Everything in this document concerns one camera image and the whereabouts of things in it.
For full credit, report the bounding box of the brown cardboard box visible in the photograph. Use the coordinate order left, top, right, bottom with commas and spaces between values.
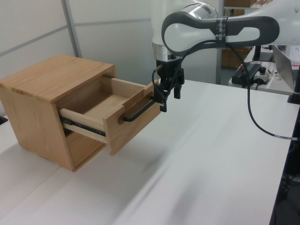
221, 46, 251, 70

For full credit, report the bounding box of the grey laptop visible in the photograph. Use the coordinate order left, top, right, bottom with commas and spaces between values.
271, 44, 300, 90

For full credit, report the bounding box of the wooden drawer with black handle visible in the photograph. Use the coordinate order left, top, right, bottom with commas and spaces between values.
58, 76, 162, 157

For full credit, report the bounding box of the black drawer handle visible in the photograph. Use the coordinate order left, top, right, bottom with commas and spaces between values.
121, 97, 156, 123

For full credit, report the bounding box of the emergency stop button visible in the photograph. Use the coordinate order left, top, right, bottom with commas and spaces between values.
257, 66, 269, 82

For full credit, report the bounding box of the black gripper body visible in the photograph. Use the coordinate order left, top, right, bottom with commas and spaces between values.
155, 58, 186, 85

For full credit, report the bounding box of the computer screen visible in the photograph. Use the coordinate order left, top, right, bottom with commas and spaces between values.
287, 45, 300, 68

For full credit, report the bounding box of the black metal drawer slide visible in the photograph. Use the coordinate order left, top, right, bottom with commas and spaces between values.
61, 116, 106, 137

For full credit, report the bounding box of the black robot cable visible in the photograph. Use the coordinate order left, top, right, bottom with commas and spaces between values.
180, 38, 300, 141

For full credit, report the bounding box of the black power supply box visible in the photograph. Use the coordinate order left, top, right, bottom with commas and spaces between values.
231, 62, 261, 85

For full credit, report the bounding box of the wooden cabinet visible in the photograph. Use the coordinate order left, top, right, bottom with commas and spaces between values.
0, 54, 117, 173

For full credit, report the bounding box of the black monitor stand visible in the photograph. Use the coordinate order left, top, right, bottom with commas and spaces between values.
252, 45, 262, 62

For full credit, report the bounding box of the black camera clamp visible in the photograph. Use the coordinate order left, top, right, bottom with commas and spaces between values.
286, 65, 300, 105

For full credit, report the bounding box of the grey partition post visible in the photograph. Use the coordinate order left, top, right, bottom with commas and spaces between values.
62, 0, 83, 58

